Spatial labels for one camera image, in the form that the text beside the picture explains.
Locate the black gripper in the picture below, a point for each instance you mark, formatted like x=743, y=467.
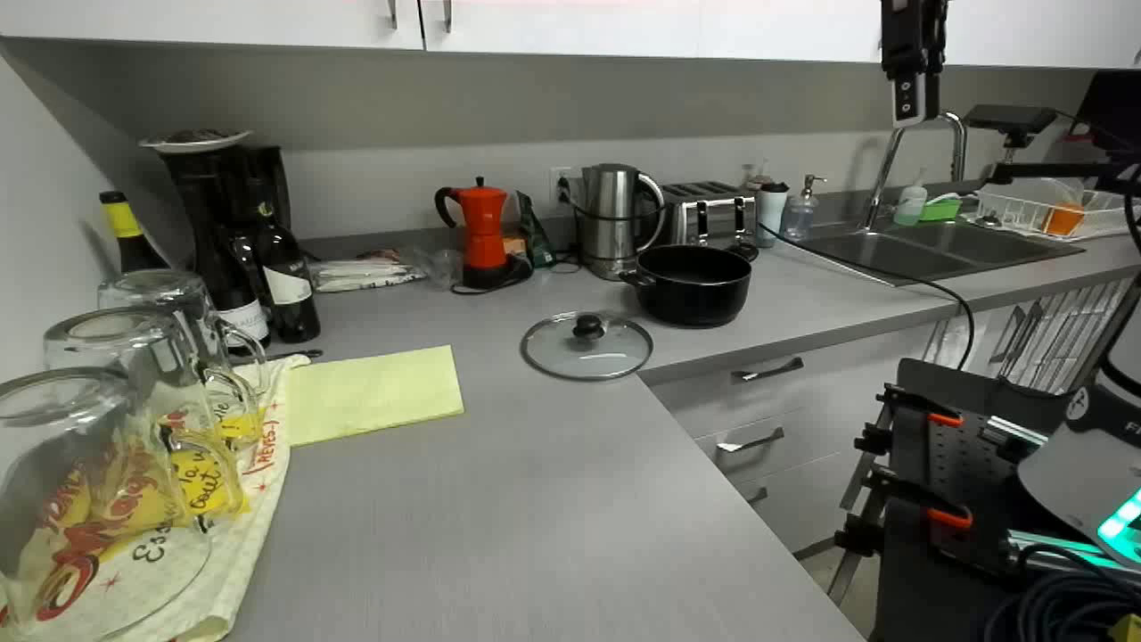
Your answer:
x=914, y=54

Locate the glass pot lid black knob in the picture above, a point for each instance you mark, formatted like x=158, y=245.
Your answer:
x=585, y=348

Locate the black cooking pot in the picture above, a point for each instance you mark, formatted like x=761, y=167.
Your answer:
x=689, y=286

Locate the orange moka pot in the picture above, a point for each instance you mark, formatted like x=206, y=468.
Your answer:
x=474, y=213

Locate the chrome sink faucet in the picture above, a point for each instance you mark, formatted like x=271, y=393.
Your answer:
x=912, y=159

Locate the white upper cabinets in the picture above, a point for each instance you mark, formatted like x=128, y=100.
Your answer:
x=979, y=33

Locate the green dish soap bottle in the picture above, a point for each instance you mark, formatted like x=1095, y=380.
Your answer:
x=912, y=204

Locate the clear soap dispenser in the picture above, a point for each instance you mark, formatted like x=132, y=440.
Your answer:
x=803, y=209

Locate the stainless steel sink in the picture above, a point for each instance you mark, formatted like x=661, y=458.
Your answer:
x=931, y=251

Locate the white cup near toaster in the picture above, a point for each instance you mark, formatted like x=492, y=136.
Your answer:
x=770, y=209

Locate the white dish rack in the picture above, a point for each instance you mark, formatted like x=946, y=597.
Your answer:
x=1054, y=209

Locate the silver toaster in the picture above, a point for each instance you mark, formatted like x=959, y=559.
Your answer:
x=708, y=216

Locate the stainless steel electric kettle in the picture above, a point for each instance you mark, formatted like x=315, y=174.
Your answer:
x=620, y=213

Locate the black clamp stand orange tips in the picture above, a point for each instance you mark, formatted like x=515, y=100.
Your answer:
x=934, y=493

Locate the folded white packet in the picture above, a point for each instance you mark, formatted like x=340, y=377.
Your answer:
x=362, y=272

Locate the dark wine bottle white label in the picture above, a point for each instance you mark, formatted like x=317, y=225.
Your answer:
x=288, y=279

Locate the yellow cleaning cloth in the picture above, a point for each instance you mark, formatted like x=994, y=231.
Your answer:
x=370, y=393

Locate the black coffee machine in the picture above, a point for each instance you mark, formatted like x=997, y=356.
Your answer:
x=231, y=182

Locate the rear upturned glass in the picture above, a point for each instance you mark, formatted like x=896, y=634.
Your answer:
x=206, y=335

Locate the upturned glass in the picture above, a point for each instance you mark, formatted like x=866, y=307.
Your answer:
x=87, y=513
x=206, y=335
x=196, y=411

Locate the wine bottle yellow cap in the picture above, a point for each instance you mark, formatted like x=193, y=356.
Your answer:
x=132, y=245

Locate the middle upturned glass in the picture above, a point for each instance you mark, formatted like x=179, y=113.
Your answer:
x=196, y=411

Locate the front upturned glass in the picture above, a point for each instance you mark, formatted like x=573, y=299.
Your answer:
x=87, y=513

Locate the upper drawer handle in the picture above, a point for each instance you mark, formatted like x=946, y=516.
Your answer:
x=767, y=371

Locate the drawer handle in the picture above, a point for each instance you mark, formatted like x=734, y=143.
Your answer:
x=767, y=371
x=739, y=440

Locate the lower drawer handle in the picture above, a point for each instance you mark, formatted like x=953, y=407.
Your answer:
x=739, y=440

